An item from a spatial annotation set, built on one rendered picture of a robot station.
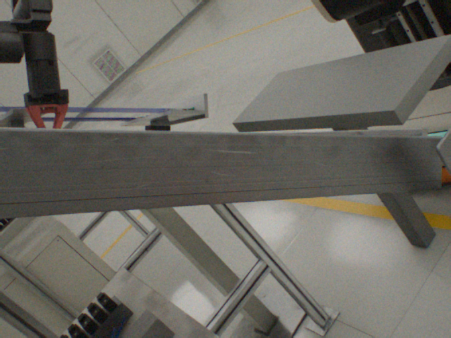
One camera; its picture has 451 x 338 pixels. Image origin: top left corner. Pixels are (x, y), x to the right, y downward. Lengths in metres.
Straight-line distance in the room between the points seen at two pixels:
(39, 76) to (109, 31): 8.09
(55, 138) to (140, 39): 8.84
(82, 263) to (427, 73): 1.38
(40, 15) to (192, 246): 0.77
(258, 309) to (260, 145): 1.19
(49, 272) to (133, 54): 7.45
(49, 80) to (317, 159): 0.60
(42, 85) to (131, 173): 0.59
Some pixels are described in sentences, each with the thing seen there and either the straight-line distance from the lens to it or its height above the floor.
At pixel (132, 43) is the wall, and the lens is 9.11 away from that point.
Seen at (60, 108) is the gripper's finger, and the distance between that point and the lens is 0.94.
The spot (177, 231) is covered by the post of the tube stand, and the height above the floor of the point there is 0.49.
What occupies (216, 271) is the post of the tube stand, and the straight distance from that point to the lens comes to 1.46.
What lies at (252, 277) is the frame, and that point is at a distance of 1.31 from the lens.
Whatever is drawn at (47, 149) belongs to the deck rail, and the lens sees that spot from 0.35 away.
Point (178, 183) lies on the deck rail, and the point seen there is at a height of 0.92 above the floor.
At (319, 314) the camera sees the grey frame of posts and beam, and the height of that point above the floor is 0.04.
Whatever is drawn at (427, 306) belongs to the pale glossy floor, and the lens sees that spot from 1.41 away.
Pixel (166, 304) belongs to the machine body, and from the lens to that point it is 0.89.
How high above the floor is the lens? 1.06
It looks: 23 degrees down
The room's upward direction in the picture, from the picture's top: 40 degrees counter-clockwise
